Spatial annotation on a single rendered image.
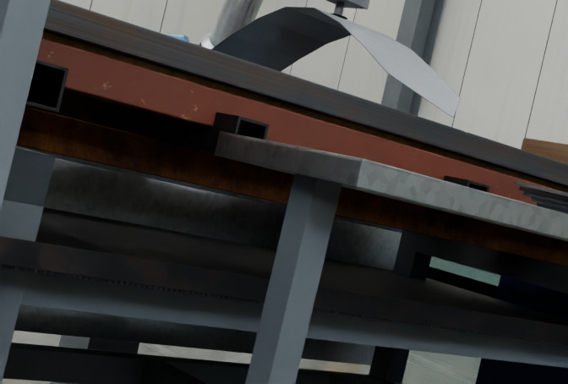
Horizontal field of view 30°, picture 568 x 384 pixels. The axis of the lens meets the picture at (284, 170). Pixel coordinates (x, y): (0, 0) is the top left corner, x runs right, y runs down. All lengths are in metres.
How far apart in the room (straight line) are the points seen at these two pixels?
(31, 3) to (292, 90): 0.51
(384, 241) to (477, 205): 1.48
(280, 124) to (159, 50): 0.22
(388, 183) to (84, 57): 0.39
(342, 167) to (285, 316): 0.20
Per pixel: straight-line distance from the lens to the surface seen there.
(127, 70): 1.28
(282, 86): 1.42
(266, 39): 2.07
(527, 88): 10.97
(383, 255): 2.70
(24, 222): 1.26
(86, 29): 1.26
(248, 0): 2.51
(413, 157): 1.60
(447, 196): 1.19
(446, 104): 1.74
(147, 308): 1.37
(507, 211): 1.27
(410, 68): 1.79
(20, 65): 1.03
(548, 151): 2.07
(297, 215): 1.21
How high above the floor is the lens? 0.71
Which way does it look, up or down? 1 degrees up
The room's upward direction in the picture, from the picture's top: 13 degrees clockwise
